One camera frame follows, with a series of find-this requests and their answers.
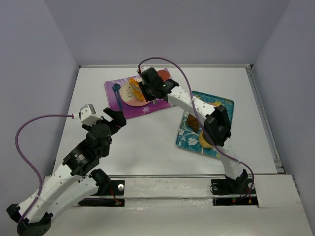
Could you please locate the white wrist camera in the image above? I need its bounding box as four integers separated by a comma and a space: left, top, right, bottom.
79, 104, 101, 126
137, 65, 151, 74

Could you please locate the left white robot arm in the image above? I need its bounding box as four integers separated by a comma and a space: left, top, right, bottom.
6, 104, 126, 236

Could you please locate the dark brown bread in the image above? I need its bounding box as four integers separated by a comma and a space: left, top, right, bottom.
187, 114, 199, 133

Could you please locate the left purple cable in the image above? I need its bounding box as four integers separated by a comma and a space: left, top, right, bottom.
14, 114, 81, 223

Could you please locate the light round bun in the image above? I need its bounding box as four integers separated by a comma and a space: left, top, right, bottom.
198, 130, 213, 149

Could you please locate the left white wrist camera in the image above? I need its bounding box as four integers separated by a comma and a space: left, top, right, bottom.
79, 104, 101, 126

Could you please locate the orange croissant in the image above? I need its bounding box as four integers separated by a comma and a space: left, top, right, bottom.
128, 78, 145, 102

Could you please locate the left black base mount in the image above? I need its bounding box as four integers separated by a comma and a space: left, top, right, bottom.
78, 169, 125, 207

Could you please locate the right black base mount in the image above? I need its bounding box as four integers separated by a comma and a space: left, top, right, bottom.
209, 178, 259, 207

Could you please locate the blue plastic spoon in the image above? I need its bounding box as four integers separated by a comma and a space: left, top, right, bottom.
112, 84, 123, 111

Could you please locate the purple cable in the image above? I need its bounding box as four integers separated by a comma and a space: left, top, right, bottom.
14, 114, 81, 223
137, 57, 255, 200

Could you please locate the pink plastic cup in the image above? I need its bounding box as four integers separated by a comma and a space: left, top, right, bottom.
157, 69, 170, 81

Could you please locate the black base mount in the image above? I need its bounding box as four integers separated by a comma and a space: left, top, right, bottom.
209, 178, 259, 207
78, 169, 125, 207

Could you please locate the cream and pink plate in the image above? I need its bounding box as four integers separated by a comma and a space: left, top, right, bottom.
120, 82, 150, 107

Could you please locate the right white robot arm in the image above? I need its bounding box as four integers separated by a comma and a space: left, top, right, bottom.
137, 66, 248, 182

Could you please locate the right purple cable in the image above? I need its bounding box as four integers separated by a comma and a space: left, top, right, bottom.
137, 57, 255, 200

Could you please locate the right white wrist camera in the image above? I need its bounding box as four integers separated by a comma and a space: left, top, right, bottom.
137, 65, 151, 74

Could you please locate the purple floral placemat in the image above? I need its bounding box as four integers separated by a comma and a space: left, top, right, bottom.
104, 75, 172, 119

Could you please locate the teal floral tray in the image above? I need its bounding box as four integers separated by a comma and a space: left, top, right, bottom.
175, 90, 235, 158

